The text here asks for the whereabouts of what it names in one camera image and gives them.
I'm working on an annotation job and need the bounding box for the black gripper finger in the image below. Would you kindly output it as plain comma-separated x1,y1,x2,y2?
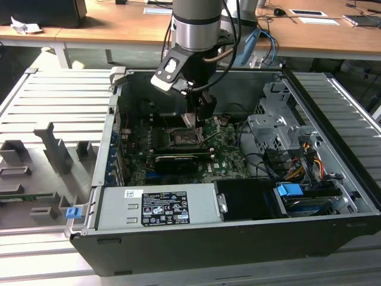
196,94,218,123
185,89,199,116

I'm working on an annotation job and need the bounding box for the metal socket cover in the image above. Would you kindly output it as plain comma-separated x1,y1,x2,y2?
198,116,223,142

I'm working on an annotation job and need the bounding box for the CPU with silver top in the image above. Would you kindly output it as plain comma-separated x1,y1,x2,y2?
181,112,198,129

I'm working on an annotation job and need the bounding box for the CPU socket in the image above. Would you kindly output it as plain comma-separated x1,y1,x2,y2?
165,126,208,148

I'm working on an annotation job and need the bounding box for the green motherboard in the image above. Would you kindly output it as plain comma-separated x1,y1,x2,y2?
118,114,254,186

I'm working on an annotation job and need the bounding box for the black graphics card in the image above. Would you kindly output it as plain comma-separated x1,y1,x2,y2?
153,153,199,176

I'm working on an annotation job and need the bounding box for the metal disk bay cage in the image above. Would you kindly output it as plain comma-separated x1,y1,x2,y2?
246,80,321,158

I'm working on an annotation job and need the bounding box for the black drive connector block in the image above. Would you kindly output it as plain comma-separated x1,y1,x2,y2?
264,148,290,173

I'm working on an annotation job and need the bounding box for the wooden desk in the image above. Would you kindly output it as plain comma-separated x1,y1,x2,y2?
0,0,381,70

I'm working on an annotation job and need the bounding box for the blue disk carrier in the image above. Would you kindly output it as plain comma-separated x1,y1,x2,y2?
275,182,304,198

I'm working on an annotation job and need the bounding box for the grey power supply unit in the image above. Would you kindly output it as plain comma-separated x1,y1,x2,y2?
94,182,224,232

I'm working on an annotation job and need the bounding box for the white paper sheet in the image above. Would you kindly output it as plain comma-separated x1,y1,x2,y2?
298,17,342,26

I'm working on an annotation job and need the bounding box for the black PC case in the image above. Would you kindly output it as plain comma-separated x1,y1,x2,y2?
68,67,381,276

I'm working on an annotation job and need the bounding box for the hard disk drive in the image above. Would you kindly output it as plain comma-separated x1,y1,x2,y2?
281,195,334,217

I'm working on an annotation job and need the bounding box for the blue plastic latch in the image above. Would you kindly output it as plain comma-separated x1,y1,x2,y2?
65,207,82,220

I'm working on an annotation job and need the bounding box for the grey parts rack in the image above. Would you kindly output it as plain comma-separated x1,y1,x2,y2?
0,121,101,230

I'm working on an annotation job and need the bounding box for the black computer box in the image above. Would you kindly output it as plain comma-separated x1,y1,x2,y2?
0,0,88,29

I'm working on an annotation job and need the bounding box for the grey laptop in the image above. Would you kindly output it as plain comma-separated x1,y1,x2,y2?
342,13,381,30

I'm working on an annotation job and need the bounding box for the crumpled white paper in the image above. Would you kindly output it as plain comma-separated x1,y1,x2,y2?
10,16,44,35

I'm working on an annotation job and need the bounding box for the green RAM stick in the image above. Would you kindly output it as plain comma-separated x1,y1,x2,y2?
0,192,41,202

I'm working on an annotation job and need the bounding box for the thin black looped wire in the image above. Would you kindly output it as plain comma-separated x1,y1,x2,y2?
224,102,250,120

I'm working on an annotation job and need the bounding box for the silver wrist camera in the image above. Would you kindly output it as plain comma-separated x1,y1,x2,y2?
150,46,192,94

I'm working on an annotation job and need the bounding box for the blue cable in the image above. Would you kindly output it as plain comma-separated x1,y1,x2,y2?
259,29,280,66

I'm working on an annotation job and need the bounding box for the orange and yellow wire bundle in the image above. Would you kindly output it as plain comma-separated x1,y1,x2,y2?
285,165,307,182

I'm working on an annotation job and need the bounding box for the yellow and red wire bundle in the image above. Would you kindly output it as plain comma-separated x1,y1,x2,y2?
311,157,326,180

